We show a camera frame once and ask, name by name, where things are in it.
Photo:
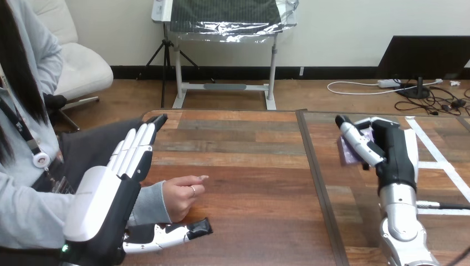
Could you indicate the person's hand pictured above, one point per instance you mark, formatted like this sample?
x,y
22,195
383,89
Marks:
x,y
180,200

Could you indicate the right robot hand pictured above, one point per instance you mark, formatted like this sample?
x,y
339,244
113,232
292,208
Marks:
x,y
396,154

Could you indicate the dark screen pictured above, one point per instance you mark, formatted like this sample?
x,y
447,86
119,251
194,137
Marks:
x,y
426,55

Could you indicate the foil sheet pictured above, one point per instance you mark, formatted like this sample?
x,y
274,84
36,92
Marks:
x,y
227,28

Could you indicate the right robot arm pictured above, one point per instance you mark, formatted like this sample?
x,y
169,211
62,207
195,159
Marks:
x,y
402,220

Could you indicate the white desk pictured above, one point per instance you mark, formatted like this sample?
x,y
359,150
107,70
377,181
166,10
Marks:
x,y
224,87

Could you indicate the person's forearm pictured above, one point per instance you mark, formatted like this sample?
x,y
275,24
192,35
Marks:
x,y
150,205

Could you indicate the white cushioned chair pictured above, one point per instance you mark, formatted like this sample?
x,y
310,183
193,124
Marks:
x,y
80,69

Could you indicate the person's body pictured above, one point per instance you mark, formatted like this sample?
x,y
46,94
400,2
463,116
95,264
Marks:
x,y
25,110

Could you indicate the white power strip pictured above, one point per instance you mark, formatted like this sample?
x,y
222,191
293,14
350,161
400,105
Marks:
x,y
388,83

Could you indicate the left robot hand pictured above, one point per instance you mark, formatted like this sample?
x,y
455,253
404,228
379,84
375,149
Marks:
x,y
99,205

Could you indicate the black tripod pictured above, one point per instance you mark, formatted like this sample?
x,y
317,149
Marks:
x,y
167,55

